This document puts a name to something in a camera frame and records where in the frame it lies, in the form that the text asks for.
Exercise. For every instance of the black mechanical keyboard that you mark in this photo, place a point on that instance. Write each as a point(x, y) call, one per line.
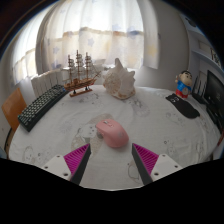
point(41, 106)

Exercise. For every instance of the large white conch shell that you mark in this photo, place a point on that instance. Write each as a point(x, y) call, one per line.
point(118, 81)

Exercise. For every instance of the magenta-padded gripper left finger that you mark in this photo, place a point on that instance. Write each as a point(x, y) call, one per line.
point(66, 165)

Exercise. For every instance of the sheer white star-print curtain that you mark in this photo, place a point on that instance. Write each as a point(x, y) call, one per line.
point(96, 30)

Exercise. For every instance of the cartoon boy figurine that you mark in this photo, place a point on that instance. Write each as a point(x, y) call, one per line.
point(184, 86)

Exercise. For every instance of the wooden model sailing ship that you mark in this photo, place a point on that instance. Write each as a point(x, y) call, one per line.
point(79, 85)

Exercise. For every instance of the black computer monitor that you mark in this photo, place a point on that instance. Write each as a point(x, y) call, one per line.
point(215, 96)

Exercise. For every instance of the black cat-shaped mouse pad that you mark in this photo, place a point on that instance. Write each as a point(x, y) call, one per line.
point(183, 106)

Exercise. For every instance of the white wall shelf unit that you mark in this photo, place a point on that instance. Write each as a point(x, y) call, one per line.
point(203, 50)

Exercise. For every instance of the orange wooden chair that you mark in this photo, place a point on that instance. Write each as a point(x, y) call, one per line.
point(13, 108)

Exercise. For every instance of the white radiator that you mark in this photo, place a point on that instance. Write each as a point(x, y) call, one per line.
point(43, 81)

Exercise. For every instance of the black router with antennas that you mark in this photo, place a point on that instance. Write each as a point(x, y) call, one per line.
point(199, 97)

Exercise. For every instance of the white printed tablecloth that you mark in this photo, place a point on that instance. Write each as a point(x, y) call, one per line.
point(153, 130)

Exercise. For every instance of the pink computer mouse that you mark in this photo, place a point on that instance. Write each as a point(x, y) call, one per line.
point(113, 133)

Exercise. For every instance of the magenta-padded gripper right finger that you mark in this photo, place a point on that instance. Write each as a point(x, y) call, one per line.
point(156, 165)

